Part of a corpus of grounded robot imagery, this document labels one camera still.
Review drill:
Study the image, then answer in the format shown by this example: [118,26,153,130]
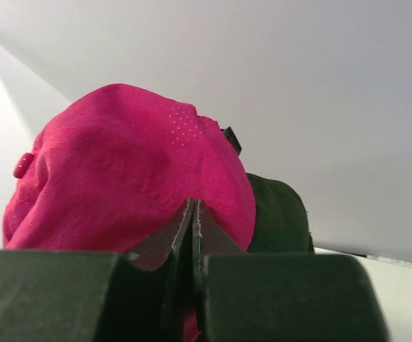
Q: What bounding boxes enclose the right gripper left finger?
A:
[0,199,194,341]

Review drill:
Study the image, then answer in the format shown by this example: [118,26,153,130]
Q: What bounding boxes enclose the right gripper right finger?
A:
[193,201,388,341]

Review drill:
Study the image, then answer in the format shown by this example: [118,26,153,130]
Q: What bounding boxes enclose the green NY baseball cap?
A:
[247,173,314,254]

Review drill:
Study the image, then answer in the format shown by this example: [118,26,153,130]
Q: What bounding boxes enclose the pink perforated cap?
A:
[1,83,257,342]

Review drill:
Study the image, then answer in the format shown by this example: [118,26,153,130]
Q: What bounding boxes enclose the aluminium frame rails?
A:
[366,255,412,269]

